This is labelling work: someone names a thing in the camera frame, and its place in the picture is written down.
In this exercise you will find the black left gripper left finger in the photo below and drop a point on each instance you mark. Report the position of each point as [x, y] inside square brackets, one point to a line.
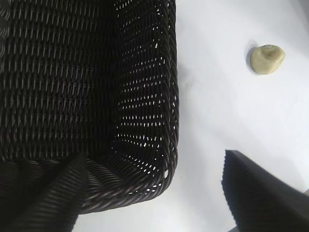
[55, 205]

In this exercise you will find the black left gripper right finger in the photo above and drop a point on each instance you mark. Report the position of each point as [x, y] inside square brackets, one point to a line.
[260, 198]

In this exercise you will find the dark brown woven wicker basket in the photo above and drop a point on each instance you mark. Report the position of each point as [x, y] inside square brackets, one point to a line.
[60, 72]

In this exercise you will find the pale yellow egg yolk pastry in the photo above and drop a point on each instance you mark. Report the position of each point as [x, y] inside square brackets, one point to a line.
[266, 60]

